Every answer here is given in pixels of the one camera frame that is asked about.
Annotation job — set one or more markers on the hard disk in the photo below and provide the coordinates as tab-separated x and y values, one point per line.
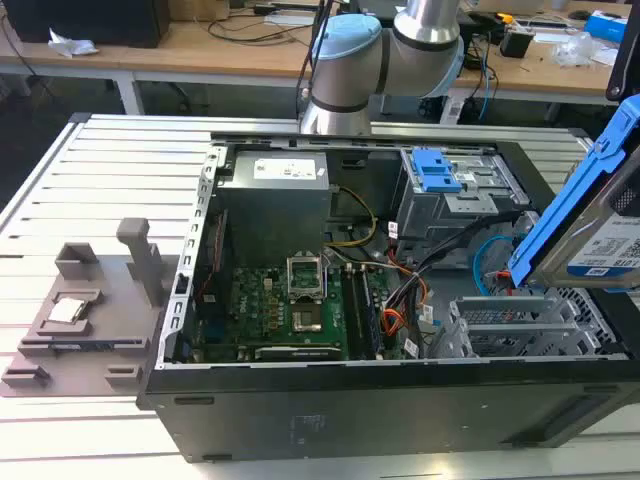
590	240

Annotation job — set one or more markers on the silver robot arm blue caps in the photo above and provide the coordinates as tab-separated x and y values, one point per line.
345	65

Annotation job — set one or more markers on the metal disk bay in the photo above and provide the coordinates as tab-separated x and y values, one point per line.
500	305

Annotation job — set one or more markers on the RAM stick in slot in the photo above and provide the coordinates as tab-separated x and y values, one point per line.
373	320

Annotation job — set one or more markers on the blue cardboard box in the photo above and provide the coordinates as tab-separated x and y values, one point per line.
607	27

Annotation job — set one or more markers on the clear plastic bag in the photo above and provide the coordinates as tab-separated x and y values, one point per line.
577	50

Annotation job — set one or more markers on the small black box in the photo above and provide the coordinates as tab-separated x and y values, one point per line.
516	44

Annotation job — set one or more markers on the metal drive cage blue latch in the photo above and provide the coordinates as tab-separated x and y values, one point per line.
440	210

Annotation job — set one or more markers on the grey power supply unit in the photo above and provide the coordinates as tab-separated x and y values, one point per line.
272	210

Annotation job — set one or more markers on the CPU socket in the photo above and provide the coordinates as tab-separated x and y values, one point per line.
307	320

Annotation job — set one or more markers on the wooden desk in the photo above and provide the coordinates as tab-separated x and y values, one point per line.
200	55

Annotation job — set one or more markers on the black graphics card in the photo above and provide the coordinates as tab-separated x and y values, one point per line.
300	354

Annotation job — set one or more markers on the green motherboard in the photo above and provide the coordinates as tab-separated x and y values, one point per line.
260	305

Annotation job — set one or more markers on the black PC case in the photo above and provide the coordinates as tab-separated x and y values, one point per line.
350	410

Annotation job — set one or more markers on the large black box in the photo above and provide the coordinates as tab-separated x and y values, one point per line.
85	20

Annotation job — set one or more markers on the crumpled white paper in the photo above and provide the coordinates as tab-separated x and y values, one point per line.
70	44

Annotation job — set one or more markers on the grey parts rack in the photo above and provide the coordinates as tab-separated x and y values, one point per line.
100	350

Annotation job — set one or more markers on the RAM stick with blue label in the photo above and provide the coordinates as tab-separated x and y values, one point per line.
95	345

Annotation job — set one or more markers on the silver CPU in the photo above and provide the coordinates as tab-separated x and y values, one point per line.
67	310

